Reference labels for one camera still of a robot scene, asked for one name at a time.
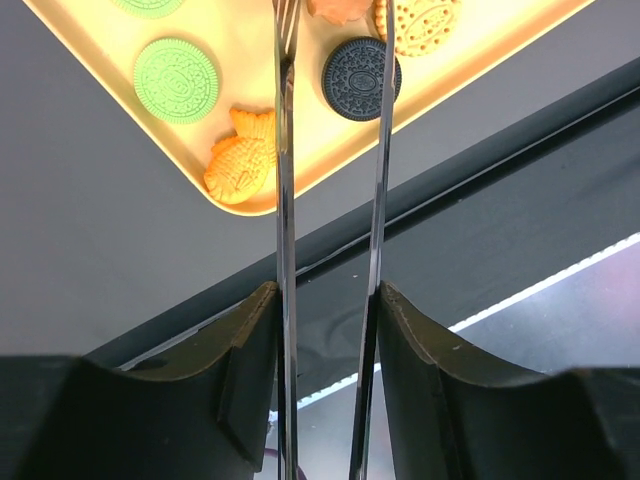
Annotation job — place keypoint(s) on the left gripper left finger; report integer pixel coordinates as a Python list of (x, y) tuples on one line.
[(197, 411)]

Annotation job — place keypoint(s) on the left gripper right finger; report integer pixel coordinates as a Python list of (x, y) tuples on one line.
[(456, 411)]

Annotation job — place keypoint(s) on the orange flower cookie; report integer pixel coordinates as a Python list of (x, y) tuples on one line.
[(339, 12)]

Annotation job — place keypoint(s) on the orange fish cookie lower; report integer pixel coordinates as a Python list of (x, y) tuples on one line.
[(240, 164)]

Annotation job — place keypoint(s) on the green sandwich cookie lower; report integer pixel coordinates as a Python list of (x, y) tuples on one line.
[(176, 81)]

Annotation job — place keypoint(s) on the green sandwich cookie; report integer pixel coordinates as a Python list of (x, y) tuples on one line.
[(148, 9), (176, 81)]

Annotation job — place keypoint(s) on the black sandwich cookie lower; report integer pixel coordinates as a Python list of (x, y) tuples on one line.
[(352, 78)]

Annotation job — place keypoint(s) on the yellow cookie tray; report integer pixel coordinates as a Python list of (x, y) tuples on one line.
[(238, 37)]

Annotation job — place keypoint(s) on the tan biscuit lower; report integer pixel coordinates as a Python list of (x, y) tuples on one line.
[(422, 26)]

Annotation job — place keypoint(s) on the green sandwich cookie upper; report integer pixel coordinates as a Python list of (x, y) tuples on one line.
[(148, 9)]

